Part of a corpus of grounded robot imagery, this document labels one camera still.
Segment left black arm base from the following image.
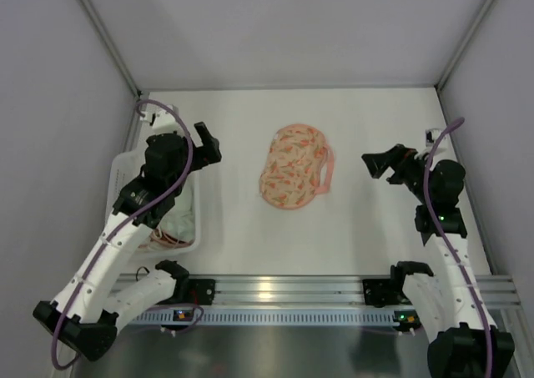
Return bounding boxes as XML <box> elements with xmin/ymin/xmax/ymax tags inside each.
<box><xmin>169</xmin><ymin>278</ymin><xmax>216</xmax><ymax>305</ymax></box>

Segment floral pink laundry bag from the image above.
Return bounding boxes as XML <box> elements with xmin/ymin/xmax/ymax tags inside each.
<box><xmin>259</xmin><ymin>124</ymin><xmax>335</xmax><ymax>210</ymax></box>

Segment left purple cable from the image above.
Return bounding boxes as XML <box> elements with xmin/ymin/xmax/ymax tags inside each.
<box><xmin>51</xmin><ymin>100</ymin><xmax>194</xmax><ymax>370</ymax></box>

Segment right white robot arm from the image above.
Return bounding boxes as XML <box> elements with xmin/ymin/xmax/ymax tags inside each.
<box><xmin>361</xmin><ymin>144</ymin><xmax>515</xmax><ymax>377</ymax></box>

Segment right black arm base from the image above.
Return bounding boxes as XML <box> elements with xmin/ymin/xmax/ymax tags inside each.
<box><xmin>362</xmin><ymin>278</ymin><xmax>411</xmax><ymax>308</ymax></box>

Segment white plastic basket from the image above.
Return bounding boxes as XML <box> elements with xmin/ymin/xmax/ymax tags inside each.
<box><xmin>106</xmin><ymin>150</ymin><xmax>201</xmax><ymax>260</ymax></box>

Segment white and pink garments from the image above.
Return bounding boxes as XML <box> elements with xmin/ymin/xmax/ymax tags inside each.
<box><xmin>139</xmin><ymin>181</ymin><xmax>195</xmax><ymax>252</ymax></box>

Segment white slotted cable duct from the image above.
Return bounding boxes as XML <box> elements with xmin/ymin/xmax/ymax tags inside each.
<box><xmin>130</xmin><ymin>308</ymin><xmax>417</xmax><ymax>326</ymax></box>

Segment aluminium mounting rail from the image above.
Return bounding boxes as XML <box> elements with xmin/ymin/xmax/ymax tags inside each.
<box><xmin>111</xmin><ymin>273</ymin><xmax>521</xmax><ymax>310</ymax></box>

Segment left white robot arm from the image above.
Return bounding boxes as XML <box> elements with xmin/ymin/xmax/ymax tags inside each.
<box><xmin>33</xmin><ymin>122</ymin><xmax>222</xmax><ymax>361</ymax></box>

